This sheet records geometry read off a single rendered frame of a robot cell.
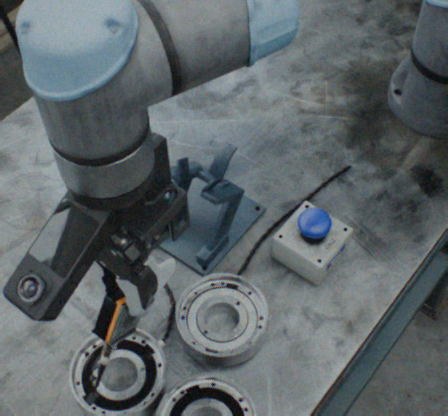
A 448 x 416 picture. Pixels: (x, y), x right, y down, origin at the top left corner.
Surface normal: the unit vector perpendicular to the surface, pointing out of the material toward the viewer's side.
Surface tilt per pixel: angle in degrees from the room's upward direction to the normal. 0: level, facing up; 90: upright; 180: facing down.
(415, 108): 72
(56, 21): 0
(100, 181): 90
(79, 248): 28
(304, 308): 0
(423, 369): 0
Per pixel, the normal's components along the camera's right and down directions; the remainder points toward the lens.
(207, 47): 0.46, 0.41
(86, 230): -0.26, -0.20
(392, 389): -0.02, -0.60
